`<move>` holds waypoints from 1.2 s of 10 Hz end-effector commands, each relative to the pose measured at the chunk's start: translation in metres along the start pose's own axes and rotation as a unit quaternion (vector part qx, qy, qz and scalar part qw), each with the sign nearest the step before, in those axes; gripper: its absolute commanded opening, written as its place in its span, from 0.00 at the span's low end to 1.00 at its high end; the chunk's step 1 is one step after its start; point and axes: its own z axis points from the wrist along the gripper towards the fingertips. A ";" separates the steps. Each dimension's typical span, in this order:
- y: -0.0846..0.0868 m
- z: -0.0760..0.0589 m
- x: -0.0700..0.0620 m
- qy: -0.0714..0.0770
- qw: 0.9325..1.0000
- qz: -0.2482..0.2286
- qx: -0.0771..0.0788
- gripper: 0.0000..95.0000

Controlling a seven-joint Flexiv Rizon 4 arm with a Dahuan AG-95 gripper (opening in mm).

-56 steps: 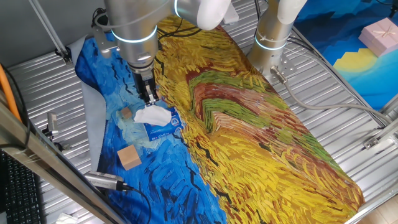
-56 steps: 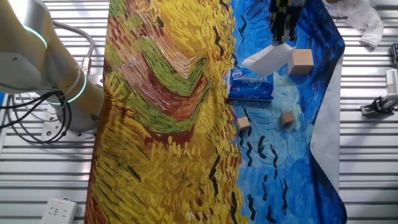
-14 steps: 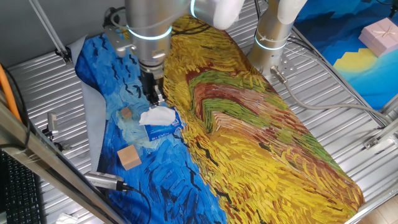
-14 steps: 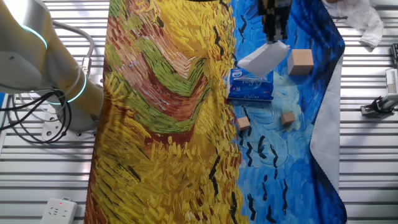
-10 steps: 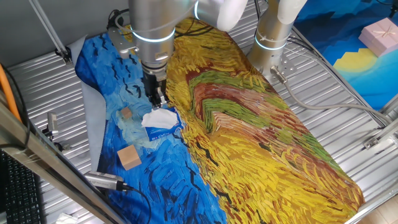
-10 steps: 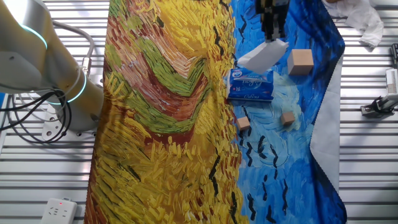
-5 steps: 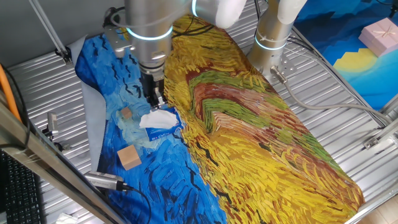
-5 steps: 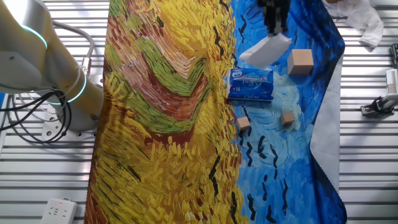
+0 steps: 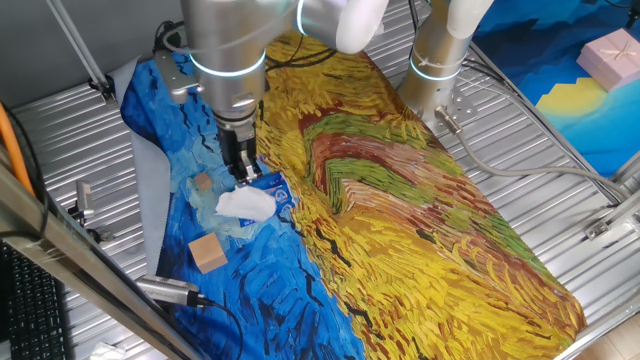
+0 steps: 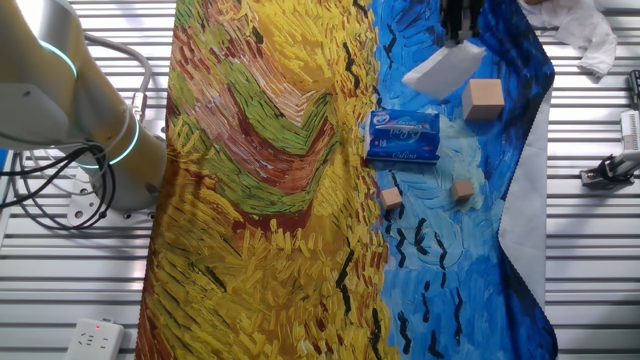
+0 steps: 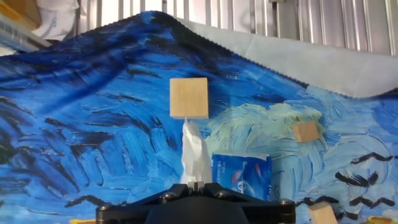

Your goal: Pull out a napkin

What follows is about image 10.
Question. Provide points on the large wooden cube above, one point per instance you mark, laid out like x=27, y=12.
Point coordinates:
x=482, y=97

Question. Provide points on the black object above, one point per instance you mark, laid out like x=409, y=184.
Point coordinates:
x=635, y=90

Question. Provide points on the crumpled white tissue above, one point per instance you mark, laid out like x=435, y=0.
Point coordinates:
x=585, y=30

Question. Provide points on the white ribbed device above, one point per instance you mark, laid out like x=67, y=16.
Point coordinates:
x=631, y=131

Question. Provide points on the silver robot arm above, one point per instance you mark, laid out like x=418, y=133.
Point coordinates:
x=100, y=115

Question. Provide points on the grey metal bracket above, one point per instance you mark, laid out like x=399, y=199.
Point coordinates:
x=600, y=176

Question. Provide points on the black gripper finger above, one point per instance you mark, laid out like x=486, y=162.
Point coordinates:
x=447, y=20
x=467, y=20

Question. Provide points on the blue tissue pack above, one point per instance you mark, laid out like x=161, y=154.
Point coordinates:
x=400, y=137

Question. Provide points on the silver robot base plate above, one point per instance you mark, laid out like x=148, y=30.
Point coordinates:
x=82, y=210

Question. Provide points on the Van Gogh print tablecloth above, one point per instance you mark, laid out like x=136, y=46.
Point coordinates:
x=260, y=200

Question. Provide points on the small wooden cube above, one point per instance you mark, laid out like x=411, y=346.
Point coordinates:
x=463, y=190
x=391, y=198

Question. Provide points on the white paper napkin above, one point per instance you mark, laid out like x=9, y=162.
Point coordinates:
x=442, y=70

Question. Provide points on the blue object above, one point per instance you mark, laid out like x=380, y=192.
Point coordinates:
x=2, y=160

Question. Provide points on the white power strip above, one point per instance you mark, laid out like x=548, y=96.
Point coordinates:
x=94, y=341

